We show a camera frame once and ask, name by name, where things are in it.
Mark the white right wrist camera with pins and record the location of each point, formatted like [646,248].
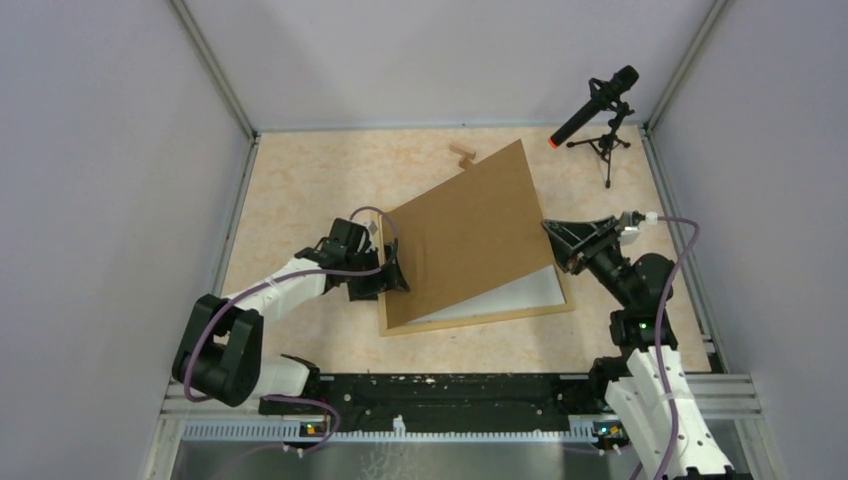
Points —
[630,222]

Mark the black microphone tripod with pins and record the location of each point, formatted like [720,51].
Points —
[604,145]

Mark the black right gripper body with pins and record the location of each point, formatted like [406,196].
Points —
[607,266]

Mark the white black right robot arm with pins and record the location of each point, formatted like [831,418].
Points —
[645,386]

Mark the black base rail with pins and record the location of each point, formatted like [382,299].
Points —
[451,403]

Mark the brown cardboard backing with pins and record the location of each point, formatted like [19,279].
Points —
[502,179]

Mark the flat wooden block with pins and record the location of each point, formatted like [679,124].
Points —
[462,150]

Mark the light wooden picture frame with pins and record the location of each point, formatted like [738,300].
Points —
[447,258]

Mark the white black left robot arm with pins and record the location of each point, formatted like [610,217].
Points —
[220,355]

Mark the black microphone orange tip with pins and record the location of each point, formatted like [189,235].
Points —
[604,96]

